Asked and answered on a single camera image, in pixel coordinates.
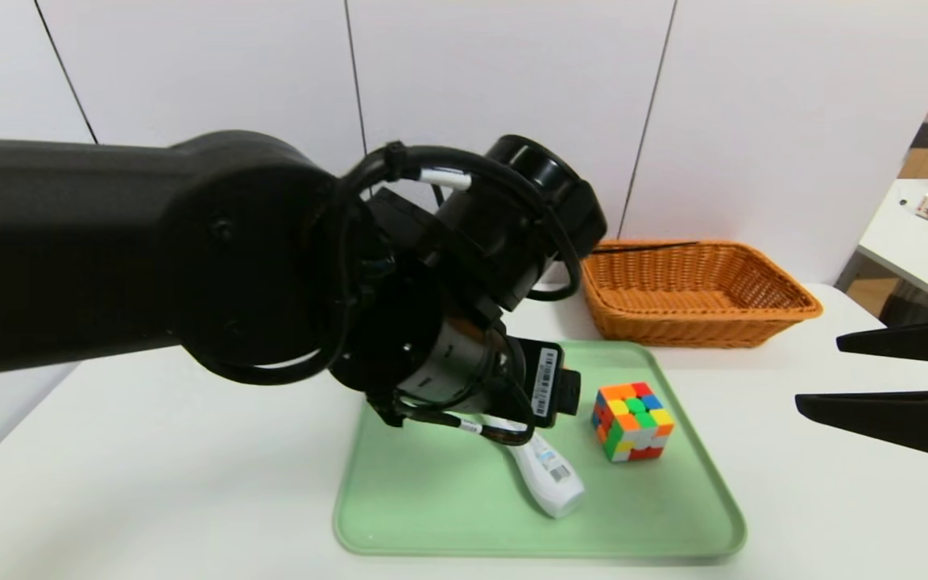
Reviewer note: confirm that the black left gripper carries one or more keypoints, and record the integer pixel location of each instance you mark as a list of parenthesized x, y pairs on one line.
[(545, 382)]

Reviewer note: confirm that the white labelled bottle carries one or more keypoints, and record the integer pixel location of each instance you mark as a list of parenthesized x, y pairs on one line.
[(553, 483)]

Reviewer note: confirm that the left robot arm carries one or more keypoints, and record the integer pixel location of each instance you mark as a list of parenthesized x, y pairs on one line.
[(109, 250)]

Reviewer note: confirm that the orange wicker basket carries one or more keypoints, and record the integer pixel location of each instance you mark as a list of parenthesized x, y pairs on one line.
[(698, 322)]

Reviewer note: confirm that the dark textured round object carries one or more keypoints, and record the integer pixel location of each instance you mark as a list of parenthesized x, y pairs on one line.
[(911, 304)]

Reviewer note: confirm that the multicoloured puzzle cube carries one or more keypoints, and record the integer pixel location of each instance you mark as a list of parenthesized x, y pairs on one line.
[(633, 423)]

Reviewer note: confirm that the white side table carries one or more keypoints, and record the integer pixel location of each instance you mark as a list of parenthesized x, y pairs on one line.
[(915, 250)]

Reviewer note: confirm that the green plastic tray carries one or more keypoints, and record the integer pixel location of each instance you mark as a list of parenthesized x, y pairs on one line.
[(448, 515)]

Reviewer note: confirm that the dark grey flat panel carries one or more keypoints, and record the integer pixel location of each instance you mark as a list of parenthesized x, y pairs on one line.
[(925, 134)]

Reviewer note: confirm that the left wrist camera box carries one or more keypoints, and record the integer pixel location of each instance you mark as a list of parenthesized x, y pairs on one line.
[(548, 379)]

